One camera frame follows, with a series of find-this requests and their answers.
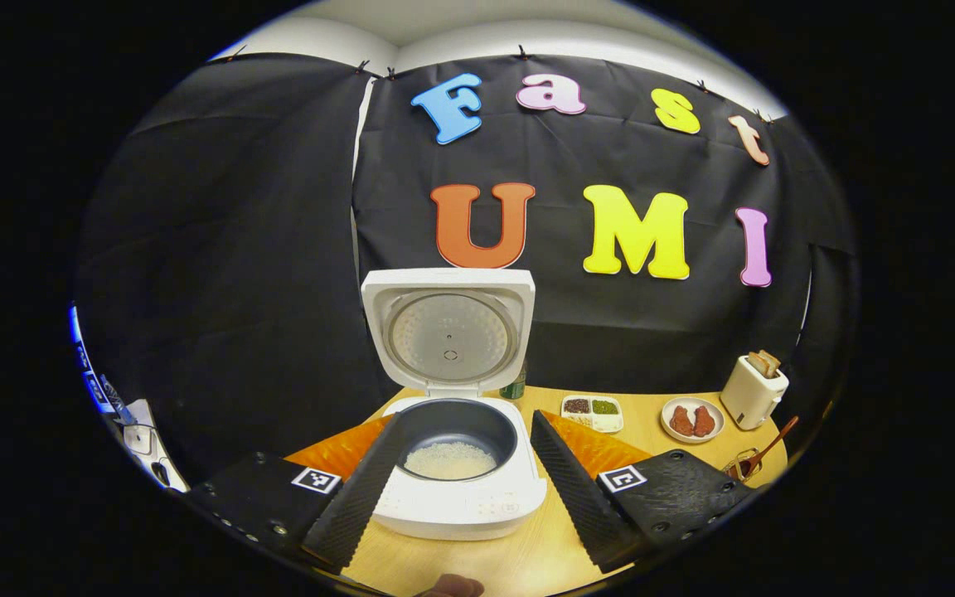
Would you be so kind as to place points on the computer monitor screen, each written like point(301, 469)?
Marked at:
point(88, 365)

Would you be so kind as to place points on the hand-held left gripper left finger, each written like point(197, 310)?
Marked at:
point(361, 497)

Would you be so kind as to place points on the green label plastic bottle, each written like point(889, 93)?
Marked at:
point(515, 390)

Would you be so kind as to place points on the white divided grain dish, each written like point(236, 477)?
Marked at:
point(592, 414)

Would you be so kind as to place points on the toast bread slice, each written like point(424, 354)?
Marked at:
point(773, 361)
point(757, 364)

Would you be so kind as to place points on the white round plate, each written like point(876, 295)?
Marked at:
point(693, 400)

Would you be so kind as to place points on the white rice cooker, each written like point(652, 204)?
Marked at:
point(453, 514)

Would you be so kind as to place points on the white rice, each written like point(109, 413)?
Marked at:
point(450, 461)

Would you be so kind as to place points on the black backdrop cloth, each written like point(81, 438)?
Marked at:
point(220, 274)

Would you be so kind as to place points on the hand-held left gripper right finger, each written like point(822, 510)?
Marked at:
point(581, 506)

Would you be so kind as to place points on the brown meat piece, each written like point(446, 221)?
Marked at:
point(704, 421)
point(681, 421)

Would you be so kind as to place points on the white desktop device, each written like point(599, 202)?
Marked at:
point(150, 439)

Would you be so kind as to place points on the brown wooden spoon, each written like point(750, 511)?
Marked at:
point(776, 444)

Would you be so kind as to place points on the white toaster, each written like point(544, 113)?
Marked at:
point(747, 398)

